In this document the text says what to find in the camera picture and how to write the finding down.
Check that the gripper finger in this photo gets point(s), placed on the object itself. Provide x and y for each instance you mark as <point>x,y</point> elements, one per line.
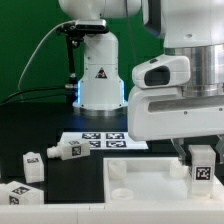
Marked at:
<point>220,148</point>

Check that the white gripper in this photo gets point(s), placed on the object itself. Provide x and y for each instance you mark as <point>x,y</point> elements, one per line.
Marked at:
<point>157,108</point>

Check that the white square tabletop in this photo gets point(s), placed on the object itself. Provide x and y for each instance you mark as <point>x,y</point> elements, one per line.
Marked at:
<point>144,179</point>

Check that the white marker plate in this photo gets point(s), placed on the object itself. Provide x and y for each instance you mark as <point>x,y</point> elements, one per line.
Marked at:
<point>105,140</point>

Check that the black camera on stand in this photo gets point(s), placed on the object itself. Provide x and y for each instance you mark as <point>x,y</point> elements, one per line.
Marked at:
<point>74,32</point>

